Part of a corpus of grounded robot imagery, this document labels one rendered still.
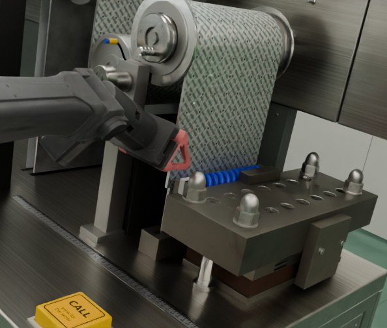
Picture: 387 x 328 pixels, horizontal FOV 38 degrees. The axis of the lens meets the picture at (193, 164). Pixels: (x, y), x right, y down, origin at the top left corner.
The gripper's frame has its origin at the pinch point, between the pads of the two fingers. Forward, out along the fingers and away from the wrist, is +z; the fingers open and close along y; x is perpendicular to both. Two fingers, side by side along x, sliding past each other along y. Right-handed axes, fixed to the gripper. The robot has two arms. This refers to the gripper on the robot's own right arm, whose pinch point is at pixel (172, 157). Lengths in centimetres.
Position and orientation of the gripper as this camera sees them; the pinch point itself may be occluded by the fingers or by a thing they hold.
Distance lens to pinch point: 90.1
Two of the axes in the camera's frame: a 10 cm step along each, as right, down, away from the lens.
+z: 4.8, 3.9, 7.8
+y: 7.2, 3.3, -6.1
